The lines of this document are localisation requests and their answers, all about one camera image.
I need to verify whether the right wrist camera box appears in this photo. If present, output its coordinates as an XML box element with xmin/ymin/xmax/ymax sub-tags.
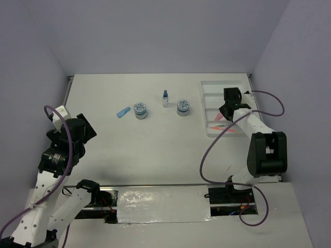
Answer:
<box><xmin>242</xmin><ymin>91</ymin><xmax>255</xmax><ymax>107</ymax></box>

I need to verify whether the small clear spray bottle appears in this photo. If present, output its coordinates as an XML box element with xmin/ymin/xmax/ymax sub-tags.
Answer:
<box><xmin>162</xmin><ymin>90</ymin><xmax>169</xmax><ymax>107</ymax></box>

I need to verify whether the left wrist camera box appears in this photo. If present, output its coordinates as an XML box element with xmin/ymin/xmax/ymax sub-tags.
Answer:
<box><xmin>50</xmin><ymin>104</ymin><xmax>71</xmax><ymax>131</ymax></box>

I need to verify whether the pink lead case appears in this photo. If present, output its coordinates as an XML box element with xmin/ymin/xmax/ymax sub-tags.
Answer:
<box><xmin>214</xmin><ymin>113</ymin><xmax>223</xmax><ymax>121</ymax></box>

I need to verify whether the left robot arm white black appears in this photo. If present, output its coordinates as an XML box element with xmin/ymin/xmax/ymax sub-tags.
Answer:
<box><xmin>1</xmin><ymin>114</ymin><xmax>101</xmax><ymax>247</ymax></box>

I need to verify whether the white compartment tray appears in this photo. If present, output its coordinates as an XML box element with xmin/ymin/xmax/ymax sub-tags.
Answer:
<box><xmin>200</xmin><ymin>78</ymin><xmax>258</xmax><ymax>138</ymax></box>

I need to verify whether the blue round jar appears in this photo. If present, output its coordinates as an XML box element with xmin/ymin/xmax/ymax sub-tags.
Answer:
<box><xmin>177</xmin><ymin>99</ymin><xmax>190</xmax><ymax>116</ymax></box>
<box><xmin>133</xmin><ymin>102</ymin><xmax>147</xmax><ymax>119</ymax></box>

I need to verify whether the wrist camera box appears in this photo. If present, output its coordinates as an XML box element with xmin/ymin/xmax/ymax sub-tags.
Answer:
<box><xmin>242</xmin><ymin>91</ymin><xmax>255</xmax><ymax>107</ymax></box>
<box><xmin>50</xmin><ymin>104</ymin><xmax>71</xmax><ymax>131</ymax></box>

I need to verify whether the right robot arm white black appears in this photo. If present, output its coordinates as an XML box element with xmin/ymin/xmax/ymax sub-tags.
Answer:
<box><xmin>219</xmin><ymin>87</ymin><xmax>288</xmax><ymax>202</ymax></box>

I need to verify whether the blue lead case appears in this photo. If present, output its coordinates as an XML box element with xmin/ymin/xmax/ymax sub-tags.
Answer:
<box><xmin>116</xmin><ymin>106</ymin><xmax>131</xmax><ymax>118</ymax></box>

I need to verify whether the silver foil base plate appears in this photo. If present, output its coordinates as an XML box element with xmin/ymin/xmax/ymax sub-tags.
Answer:
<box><xmin>117</xmin><ymin>185</ymin><xmax>212</xmax><ymax>224</ymax></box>

